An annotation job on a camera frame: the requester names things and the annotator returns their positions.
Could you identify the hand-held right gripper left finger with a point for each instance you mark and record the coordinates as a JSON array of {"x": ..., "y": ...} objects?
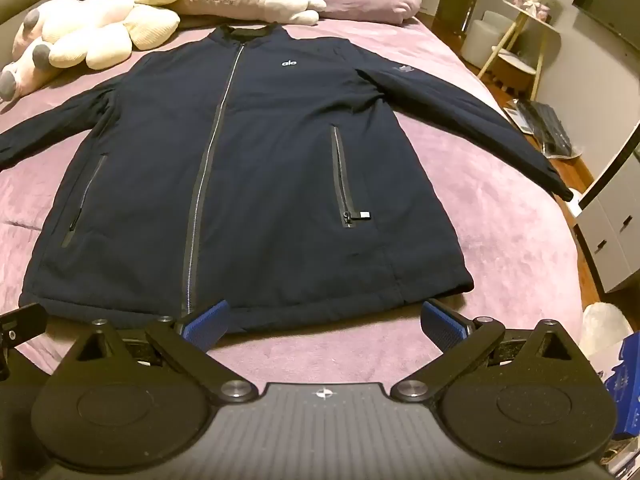
[{"x": 207, "y": 326}]

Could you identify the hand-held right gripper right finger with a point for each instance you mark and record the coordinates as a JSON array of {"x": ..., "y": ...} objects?
[{"x": 442, "y": 322}]

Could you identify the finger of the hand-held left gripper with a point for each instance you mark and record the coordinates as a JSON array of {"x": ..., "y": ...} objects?
[{"x": 25, "y": 324}]

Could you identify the dark navy zip jacket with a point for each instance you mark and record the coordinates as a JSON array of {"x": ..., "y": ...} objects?
[{"x": 275, "y": 160}]

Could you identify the white fluffy cushion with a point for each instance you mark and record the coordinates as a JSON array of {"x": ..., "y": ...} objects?
[{"x": 607, "y": 327}]

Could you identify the white drawer cabinet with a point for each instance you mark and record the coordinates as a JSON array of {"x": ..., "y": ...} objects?
[{"x": 612, "y": 230}]

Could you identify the blue printed box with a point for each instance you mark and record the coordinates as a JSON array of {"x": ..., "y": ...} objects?
[{"x": 625, "y": 390}]

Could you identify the black keyboard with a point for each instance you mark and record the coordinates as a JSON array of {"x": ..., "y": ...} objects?
[{"x": 547, "y": 127}]

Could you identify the pink plush toy grey feet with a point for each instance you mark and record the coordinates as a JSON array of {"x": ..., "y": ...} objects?
[{"x": 30, "y": 62}]

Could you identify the white round stool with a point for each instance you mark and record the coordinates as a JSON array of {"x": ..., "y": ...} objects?
[{"x": 482, "y": 40}]

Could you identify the cream flower plush cushion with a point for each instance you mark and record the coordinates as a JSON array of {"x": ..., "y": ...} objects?
[{"x": 110, "y": 42}]

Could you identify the white side table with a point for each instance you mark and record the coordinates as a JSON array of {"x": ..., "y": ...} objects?
[{"x": 525, "y": 15}]

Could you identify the black wall television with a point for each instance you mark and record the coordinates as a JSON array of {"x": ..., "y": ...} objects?
[{"x": 612, "y": 2}]

